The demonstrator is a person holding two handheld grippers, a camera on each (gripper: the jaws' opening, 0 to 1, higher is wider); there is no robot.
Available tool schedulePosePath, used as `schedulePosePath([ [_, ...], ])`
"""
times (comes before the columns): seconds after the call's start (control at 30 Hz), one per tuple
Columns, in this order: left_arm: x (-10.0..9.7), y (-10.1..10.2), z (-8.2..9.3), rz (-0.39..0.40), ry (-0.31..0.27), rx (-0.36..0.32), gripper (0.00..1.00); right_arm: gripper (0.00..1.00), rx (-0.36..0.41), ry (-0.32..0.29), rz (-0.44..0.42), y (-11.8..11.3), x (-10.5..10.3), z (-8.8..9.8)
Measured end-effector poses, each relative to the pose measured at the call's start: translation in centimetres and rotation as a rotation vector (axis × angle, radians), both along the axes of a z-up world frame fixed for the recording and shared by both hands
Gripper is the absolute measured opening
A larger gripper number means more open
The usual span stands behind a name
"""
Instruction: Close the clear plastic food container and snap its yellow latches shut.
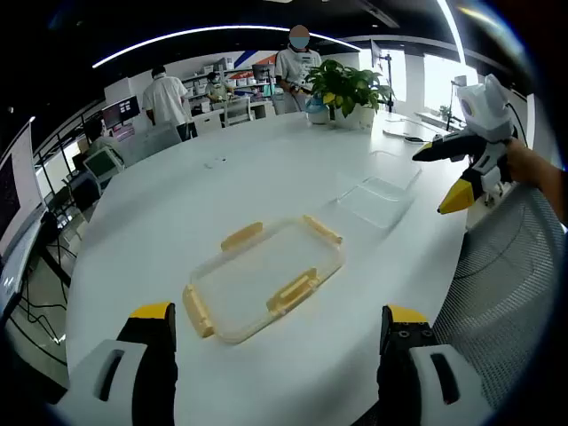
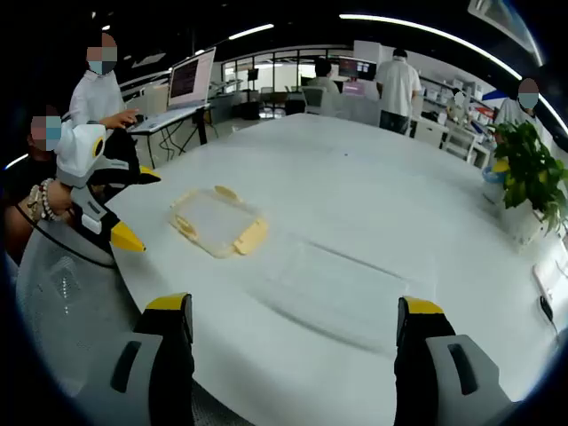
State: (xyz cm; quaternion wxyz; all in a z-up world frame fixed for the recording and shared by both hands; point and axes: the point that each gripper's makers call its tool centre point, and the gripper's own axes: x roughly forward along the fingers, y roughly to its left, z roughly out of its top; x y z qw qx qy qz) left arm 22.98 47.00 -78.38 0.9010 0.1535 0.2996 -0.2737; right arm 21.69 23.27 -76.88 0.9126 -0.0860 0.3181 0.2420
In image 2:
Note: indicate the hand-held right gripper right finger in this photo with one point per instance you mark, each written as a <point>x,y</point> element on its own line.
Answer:
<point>444,381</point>

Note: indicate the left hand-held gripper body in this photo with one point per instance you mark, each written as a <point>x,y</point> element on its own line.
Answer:
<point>77,151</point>

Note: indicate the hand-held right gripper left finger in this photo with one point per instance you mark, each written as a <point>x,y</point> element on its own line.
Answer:
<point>133,381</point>

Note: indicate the clear plastic container yellow rim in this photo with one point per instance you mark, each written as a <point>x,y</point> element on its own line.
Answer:
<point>217,222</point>

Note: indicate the person's left hand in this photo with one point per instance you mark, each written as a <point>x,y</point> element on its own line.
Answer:
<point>62,199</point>

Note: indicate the white computer desk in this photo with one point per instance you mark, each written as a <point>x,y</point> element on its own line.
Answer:
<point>168,120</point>

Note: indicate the white mesh office chair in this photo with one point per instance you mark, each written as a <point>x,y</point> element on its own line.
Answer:
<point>66,302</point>

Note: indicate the large tilted monitor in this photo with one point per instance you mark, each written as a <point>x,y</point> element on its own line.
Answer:
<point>191,80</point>

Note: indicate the white paper sheet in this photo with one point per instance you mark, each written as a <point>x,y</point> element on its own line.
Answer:
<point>550,279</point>

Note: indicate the white plant pot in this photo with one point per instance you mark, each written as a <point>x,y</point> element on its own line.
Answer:
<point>526,222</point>

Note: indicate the blue and white cup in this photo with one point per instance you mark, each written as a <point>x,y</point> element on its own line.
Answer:
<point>494,184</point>

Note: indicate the green potted plant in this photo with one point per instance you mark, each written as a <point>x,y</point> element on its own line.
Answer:
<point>532,164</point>

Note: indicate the pink laptop screen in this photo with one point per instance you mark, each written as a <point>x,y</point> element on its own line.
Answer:
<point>355,88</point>

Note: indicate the dark desktop monitor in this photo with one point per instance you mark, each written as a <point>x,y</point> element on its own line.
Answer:
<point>357,68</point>

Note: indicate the long ceiling light strip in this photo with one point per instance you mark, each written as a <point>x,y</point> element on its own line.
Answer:
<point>426,32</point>

